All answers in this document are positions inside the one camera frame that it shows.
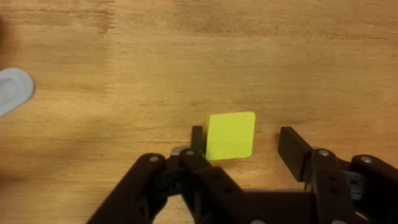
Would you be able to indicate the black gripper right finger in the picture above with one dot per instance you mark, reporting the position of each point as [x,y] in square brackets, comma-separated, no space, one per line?
[363,190]

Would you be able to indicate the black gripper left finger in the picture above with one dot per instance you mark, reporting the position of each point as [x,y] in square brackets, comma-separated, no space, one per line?
[144,189]

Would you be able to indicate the yellow cube block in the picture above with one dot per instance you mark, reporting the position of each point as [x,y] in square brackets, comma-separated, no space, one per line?
[228,135]

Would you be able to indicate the grey measuring cup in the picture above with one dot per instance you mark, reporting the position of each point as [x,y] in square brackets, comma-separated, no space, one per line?
[16,87]

